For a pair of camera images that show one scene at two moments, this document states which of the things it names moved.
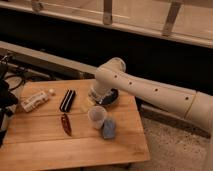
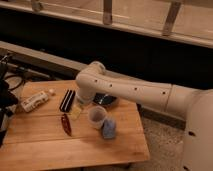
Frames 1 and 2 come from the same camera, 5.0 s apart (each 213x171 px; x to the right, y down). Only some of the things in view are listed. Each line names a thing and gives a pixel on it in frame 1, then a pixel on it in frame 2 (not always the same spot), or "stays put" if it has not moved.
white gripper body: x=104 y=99 -> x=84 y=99
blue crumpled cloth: x=108 y=128 stays put
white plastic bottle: x=33 y=101 stays put
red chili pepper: x=66 y=124 stays put
